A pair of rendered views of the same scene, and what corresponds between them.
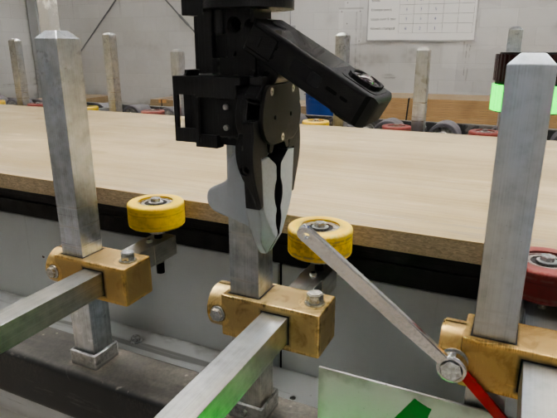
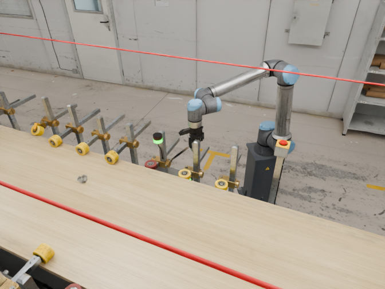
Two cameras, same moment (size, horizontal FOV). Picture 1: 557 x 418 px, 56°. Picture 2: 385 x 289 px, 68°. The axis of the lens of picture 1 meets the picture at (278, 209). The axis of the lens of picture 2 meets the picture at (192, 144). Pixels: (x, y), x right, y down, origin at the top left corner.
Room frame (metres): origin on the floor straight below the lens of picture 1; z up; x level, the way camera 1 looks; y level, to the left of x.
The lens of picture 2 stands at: (1.99, -0.02, 2.12)
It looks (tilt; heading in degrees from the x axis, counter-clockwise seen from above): 36 degrees down; 179
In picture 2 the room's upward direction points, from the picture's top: 1 degrees counter-clockwise
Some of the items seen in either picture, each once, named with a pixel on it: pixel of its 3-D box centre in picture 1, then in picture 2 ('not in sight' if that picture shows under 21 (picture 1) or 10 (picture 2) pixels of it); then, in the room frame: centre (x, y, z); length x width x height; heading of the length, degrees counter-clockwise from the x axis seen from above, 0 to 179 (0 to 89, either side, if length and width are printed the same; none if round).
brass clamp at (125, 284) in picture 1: (98, 271); (228, 182); (0.62, 0.24, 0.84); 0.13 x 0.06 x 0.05; 65
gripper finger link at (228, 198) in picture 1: (239, 203); not in sight; (0.42, 0.03, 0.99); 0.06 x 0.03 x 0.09; 65
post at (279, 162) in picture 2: not in sight; (275, 183); (0.74, 0.49, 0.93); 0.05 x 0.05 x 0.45; 65
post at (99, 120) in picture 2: not in sight; (105, 144); (0.20, -0.65, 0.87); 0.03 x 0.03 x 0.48; 65
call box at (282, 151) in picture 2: not in sight; (282, 148); (0.74, 0.49, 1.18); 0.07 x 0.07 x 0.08; 65
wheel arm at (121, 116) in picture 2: not in sight; (103, 130); (0.13, -0.66, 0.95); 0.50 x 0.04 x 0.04; 155
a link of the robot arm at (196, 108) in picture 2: not in sight; (195, 110); (0.43, 0.03, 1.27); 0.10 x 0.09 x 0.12; 113
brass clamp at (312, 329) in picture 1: (270, 313); (193, 172); (0.51, 0.01, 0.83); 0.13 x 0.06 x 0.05; 65
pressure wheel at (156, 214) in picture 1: (157, 235); (221, 189); (0.71, 0.17, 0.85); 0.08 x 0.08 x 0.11
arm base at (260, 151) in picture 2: not in sight; (265, 145); (-0.02, 0.65, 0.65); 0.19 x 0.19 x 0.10
